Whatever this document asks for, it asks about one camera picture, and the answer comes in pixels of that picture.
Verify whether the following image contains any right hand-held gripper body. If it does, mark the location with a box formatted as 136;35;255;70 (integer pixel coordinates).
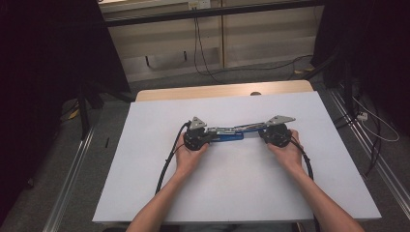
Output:
259;114;297;149

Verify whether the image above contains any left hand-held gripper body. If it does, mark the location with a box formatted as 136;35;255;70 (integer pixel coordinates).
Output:
183;116;213;152

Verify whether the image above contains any blue stapler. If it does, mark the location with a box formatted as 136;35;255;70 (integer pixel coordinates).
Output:
206;121;269;144

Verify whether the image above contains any person's left hand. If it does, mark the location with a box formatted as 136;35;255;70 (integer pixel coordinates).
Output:
174;132;210;178

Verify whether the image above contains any person's right hand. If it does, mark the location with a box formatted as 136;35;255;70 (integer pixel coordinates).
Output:
267;129;306;174

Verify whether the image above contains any wooden table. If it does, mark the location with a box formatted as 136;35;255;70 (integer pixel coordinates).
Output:
134;79;314;102

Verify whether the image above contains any white table mat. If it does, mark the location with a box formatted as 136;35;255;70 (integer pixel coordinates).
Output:
92;91;383;225

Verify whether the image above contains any beige wooden cabinet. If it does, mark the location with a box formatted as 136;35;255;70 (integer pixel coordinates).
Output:
98;0;325;83

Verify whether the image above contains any black metal stand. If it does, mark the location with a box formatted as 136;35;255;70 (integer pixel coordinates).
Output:
75;81;133;141

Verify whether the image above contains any black metal crossbar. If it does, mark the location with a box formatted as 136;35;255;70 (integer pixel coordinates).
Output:
102;0;325;29

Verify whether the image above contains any black curtain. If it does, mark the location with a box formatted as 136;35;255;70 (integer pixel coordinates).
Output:
310;0;410;138
0;0;132;226

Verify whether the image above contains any left hand-held gripper black cable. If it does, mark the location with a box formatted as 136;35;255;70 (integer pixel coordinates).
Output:
155;120;192;195

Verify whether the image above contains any hand-held gripper black cable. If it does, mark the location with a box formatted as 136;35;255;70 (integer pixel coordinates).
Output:
155;120;192;195
289;136;321;232

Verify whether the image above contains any right hand-held gripper black cable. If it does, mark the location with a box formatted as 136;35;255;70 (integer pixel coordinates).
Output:
289;136;321;232

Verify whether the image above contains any black floor cable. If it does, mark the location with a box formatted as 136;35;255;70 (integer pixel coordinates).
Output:
221;53;314;81

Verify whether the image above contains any black hanging cable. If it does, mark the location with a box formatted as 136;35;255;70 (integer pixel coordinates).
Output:
191;7;226;85

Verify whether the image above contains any aluminium floor rail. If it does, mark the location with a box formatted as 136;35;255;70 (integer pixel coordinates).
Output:
327;88;410;212
42;127;96;232

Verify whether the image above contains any bundle of black cables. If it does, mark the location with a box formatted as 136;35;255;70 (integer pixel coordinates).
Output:
333;107;384;178

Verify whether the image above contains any white cable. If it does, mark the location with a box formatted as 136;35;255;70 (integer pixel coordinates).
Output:
351;96;400;143

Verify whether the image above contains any white wall socket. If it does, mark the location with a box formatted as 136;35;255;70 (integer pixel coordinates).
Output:
188;0;212;10

